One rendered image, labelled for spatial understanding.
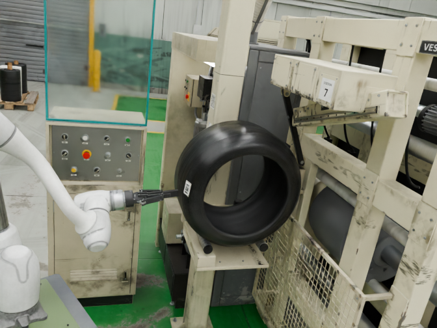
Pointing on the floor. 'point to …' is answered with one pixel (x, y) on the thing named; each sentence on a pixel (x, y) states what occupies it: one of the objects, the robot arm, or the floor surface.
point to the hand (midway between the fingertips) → (170, 193)
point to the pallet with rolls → (15, 86)
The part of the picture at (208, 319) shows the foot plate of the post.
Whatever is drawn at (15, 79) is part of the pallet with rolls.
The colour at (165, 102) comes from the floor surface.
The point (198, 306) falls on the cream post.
